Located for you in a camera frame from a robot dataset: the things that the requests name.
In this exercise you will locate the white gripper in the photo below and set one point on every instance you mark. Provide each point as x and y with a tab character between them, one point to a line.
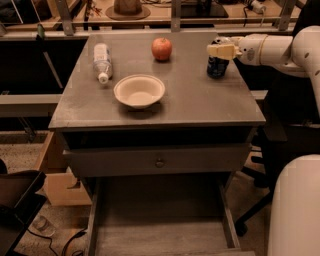
250	50

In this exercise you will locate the dark pepsi can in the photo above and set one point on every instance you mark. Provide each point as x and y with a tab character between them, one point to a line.
216	67

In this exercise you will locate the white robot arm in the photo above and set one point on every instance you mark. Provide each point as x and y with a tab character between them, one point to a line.
295	206

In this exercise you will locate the grey drawer cabinet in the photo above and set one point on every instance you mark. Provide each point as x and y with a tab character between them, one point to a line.
195	109

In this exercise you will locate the grey top drawer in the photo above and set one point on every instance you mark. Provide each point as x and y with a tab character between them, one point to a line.
102	162

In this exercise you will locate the round drawer knob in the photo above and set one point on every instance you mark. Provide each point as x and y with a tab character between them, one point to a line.
160	163

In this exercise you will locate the grey open middle drawer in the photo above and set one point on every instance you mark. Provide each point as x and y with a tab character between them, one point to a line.
162	215

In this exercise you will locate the red apple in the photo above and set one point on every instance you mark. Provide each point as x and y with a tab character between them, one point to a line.
161	49

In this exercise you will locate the white paper bowl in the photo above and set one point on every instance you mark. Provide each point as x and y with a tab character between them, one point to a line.
139	91

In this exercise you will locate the brown hat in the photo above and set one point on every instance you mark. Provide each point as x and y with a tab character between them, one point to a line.
127	10

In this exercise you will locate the clear plastic water bottle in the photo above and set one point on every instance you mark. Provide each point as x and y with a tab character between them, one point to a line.
102	63

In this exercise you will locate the cardboard box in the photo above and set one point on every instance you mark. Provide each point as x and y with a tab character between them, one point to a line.
61	187

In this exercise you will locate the clear plastic cup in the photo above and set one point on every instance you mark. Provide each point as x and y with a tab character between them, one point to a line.
44	226

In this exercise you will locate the black bin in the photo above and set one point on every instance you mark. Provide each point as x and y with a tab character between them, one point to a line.
19	204

